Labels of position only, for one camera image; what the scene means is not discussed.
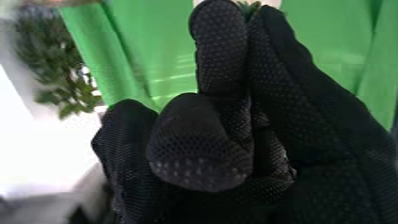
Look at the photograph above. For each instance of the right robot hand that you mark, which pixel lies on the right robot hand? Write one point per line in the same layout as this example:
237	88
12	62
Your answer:
296	140

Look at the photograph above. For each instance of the green leafy plant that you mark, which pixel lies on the green leafy plant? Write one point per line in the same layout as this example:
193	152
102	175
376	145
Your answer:
54	60

